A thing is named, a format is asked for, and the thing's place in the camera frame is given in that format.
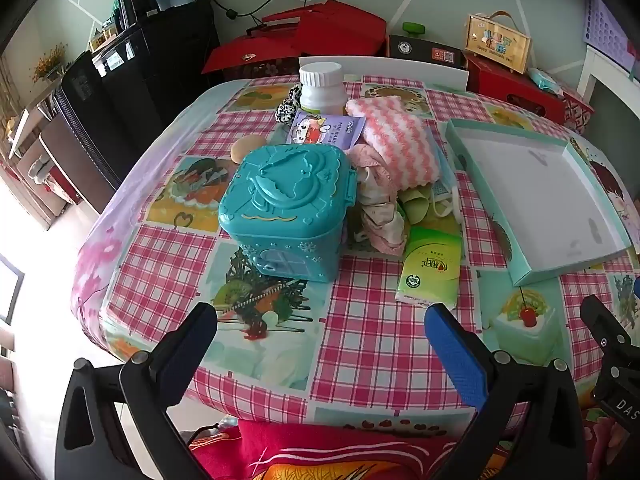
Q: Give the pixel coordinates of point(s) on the black suitcase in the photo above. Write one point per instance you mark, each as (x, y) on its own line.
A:
(100, 120)

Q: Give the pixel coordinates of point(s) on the beige makeup sponge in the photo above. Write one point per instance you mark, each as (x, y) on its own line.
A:
(245, 147)

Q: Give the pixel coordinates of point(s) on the teal cardboard tray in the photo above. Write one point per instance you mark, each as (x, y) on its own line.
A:
(540, 190)

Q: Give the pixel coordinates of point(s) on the black and orange box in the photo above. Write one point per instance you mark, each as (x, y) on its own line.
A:
(425, 50)

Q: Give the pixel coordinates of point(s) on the teal plastic toy case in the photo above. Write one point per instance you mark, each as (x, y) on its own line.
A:
(285, 200)

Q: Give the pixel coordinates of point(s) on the green tissue packet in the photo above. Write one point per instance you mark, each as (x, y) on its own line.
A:
(430, 265)

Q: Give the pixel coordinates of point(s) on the purple plastic basket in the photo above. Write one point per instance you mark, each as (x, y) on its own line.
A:
(607, 30)

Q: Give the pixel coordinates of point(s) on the pink white striped cloth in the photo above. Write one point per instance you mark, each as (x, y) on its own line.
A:
(395, 140)

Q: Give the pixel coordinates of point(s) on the green plastic knob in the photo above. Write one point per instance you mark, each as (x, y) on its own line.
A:
(414, 29)

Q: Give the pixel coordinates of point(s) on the purple wet wipe packet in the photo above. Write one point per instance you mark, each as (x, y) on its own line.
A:
(320, 130)

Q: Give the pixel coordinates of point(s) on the red printed blanket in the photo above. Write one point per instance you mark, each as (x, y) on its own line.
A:
(325, 452)

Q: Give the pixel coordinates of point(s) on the yellow artificial flowers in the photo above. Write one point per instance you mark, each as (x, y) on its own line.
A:
(50, 62)

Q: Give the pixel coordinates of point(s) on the red cardboard box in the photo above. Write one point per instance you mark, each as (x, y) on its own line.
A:
(340, 25)

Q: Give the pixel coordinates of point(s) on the pink baby clothing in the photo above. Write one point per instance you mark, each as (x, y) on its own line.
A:
(377, 210)

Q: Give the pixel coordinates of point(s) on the red crate box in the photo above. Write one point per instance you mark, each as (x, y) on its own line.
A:
(515, 90)

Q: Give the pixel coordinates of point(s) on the white board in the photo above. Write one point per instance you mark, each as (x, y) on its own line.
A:
(410, 70)

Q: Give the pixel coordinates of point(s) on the red gift box floral base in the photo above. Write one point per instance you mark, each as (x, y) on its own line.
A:
(245, 55)

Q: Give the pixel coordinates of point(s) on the teal wipes pack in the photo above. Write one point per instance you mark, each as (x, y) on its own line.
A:
(545, 80)

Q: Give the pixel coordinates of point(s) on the black and white scrunchie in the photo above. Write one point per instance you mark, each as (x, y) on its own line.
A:
(287, 107)

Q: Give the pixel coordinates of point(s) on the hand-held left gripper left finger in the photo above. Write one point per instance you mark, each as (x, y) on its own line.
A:
(206, 322)

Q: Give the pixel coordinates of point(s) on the light green cloth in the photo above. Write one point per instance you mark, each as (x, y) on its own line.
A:
(415, 205)

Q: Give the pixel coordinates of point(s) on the white pill bottle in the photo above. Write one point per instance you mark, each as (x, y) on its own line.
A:
(322, 90)

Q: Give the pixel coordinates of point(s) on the blue face mask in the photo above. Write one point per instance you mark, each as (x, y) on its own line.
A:
(446, 170)

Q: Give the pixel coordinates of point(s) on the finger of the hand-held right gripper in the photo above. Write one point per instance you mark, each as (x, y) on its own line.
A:
(599, 319)

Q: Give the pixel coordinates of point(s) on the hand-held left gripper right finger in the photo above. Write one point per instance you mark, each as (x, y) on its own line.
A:
(455, 350)

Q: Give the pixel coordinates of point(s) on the white shelf frame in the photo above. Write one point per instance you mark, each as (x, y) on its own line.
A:
(597, 67)

